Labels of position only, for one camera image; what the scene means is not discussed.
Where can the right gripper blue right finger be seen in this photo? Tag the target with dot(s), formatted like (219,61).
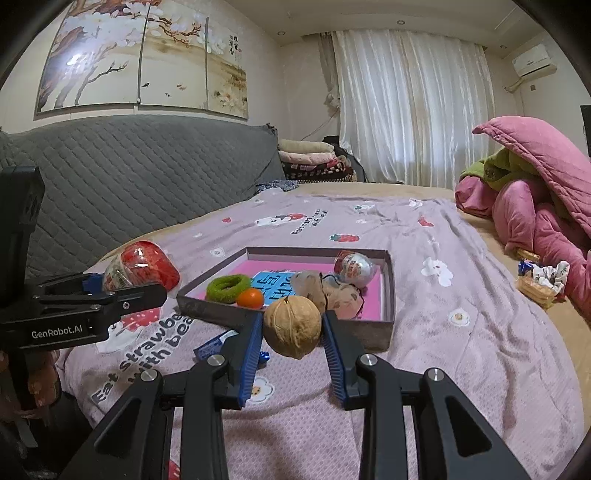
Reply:
(453,439)

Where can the small orange tangerine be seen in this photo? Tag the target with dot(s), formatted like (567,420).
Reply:
(251,298)

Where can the green blanket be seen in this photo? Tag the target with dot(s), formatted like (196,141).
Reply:
(481,182)

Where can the green fuzzy scrunchie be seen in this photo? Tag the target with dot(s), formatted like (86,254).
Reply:
(225,289)

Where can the person's left hand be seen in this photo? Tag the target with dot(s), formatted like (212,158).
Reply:
(43,385)

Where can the grey quilted headboard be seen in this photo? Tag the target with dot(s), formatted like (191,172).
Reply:
(111,179)

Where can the large red white snack pack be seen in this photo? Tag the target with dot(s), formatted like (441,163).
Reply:
(140,263)

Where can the white air conditioner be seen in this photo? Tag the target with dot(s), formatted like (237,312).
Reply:
(534,61)

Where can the pink blue book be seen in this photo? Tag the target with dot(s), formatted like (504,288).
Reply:
(272,277)

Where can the pink quilted duvet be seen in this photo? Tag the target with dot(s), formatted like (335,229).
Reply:
(521,224)

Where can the black television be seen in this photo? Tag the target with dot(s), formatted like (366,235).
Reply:
(586,117)

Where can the white sheer curtain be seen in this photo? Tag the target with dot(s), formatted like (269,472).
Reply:
(408,102)

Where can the small red egg snack pack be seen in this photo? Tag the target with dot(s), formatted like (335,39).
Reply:
(354,268)

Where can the white floral scrunchie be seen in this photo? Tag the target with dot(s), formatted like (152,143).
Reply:
(554,278)

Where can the small wicker basket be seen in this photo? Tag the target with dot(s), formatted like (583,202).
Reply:
(541,294)

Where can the blue snack packet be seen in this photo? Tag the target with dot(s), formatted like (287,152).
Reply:
(214,345)

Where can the stack of folded blankets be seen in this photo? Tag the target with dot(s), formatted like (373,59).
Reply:
(316,162)

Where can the blossom wall painting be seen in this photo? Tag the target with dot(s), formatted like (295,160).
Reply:
(164,54)

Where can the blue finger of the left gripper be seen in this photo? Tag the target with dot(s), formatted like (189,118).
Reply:
(93,284)
(115,304)

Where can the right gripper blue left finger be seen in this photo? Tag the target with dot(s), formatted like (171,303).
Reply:
(133,440)

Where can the purple strawberry bed sheet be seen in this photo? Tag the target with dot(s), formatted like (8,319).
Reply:
(457,308)

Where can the brown walnut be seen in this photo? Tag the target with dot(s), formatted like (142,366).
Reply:
(292,326)

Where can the dark shallow box tray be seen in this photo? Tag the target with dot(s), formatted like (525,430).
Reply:
(375,336)

